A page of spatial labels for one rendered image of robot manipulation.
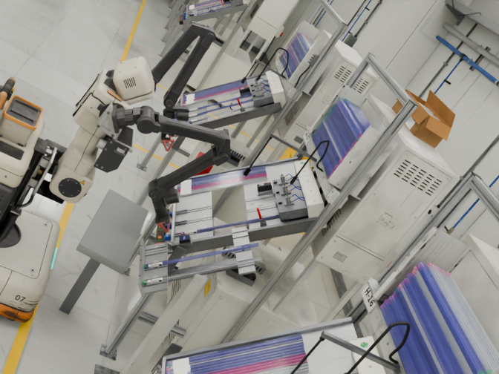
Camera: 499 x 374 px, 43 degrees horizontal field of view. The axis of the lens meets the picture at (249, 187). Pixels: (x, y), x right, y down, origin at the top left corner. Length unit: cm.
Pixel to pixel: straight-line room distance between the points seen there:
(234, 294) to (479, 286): 144
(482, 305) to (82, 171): 180
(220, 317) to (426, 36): 380
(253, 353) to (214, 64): 554
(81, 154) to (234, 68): 482
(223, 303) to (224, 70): 471
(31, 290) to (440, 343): 194
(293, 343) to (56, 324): 149
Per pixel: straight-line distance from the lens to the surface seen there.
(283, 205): 308
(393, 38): 617
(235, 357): 236
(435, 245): 218
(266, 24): 750
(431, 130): 329
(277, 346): 235
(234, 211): 464
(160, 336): 302
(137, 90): 281
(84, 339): 345
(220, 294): 323
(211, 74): 762
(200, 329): 337
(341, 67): 431
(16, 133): 295
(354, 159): 290
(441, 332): 192
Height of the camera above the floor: 222
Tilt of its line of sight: 21 degrees down
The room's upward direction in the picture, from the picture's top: 35 degrees clockwise
